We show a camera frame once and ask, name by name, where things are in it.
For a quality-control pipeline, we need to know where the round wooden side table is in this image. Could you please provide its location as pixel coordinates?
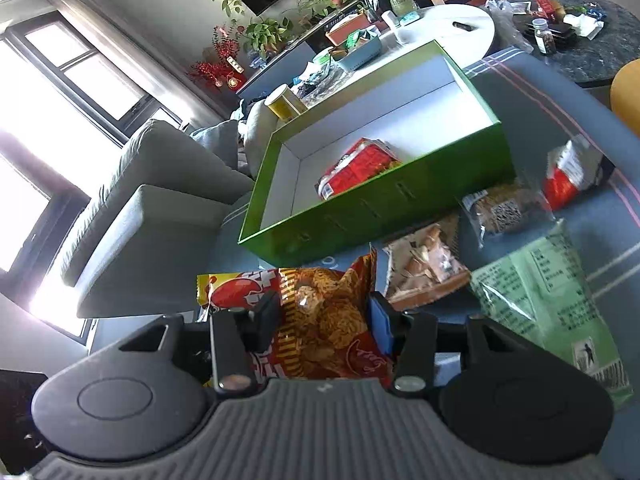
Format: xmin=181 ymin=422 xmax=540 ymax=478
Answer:
xmin=610 ymin=58 xmax=640 ymax=136

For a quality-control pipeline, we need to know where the red flower decoration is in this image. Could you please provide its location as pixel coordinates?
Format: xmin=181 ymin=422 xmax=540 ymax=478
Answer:
xmin=189 ymin=21 xmax=246 ymax=91

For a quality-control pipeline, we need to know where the clear cake packet with QR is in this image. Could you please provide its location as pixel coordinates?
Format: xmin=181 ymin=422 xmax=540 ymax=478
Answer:
xmin=460 ymin=179 xmax=555 ymax=248

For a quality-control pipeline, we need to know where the red snack packet in box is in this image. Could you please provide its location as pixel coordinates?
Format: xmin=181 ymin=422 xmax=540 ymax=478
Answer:
xmin=316 ymin=138 xmax=401 ymax=200

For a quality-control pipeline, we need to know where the red white snack packet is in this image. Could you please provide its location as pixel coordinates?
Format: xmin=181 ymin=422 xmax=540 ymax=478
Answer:
xmin=544 ymin=134 xmax=616 ymax=211

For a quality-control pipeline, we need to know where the blue plastic basket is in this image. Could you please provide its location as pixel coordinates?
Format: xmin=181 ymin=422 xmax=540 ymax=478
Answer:
xmin=330 ymin=36 xmax=382 ymax=72

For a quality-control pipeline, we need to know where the brown pastry packet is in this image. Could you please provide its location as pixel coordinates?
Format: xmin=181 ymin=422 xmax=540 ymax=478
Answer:
xmin=383 ymin=212 xmax=471 ymax=311

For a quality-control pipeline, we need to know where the white round coffee table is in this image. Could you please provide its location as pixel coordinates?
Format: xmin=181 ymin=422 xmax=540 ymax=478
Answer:
xmin=294 ymin=3 xmax=497 ymax=106

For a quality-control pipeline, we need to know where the orange red chips bag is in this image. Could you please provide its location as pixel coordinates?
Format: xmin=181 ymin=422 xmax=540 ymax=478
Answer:
xmin=250 ymin=249 xmax=392 ymax=386

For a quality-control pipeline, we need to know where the green snack bag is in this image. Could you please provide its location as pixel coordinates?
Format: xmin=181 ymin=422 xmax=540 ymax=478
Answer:
xmin=470 ymin=220 xmax=634 ymax=408

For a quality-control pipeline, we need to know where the grey sofa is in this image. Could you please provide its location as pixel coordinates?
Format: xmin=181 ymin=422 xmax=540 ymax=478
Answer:
xmin=54 ymin=120 xmax=254 ymax=318

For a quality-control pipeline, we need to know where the yellow red lobster snack bag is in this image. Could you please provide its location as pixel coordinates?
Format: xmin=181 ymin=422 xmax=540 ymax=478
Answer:
xmin=196 ymin=269 xmax=285 ymax=382

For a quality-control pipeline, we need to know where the yellow tin can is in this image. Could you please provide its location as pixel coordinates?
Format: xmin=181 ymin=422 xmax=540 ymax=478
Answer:
xmin=265 ymin=84 xmax=307 ymax=122

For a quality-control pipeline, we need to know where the potted green plant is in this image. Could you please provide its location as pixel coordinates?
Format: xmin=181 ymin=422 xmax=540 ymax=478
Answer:
xmin=242 ymin=18 xmax=293 ymax=58

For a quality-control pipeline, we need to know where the black remote control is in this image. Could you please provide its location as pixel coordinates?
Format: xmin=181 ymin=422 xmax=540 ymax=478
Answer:
xmin=452 ymin=22 xmax=476 ymax=32

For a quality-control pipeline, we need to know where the dark marble round table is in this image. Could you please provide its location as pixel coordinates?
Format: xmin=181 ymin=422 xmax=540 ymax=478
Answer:
xmin=499 ymin=0 xmax=640 ymax=89

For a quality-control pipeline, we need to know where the blue striped table cloth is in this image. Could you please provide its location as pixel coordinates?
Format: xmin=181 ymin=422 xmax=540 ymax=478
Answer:
xmin=199 ymin=45 xmax=640 ymax=480

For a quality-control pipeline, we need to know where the green cardboard box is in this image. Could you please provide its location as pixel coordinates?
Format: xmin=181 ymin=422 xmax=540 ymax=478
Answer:
xmin=239 ymin=41 xmax=514 ymax=266

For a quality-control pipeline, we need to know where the glass jar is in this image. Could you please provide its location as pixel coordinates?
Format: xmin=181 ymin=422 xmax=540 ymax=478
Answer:
xmin=532 ymin=18 xmax=556 ymax=55

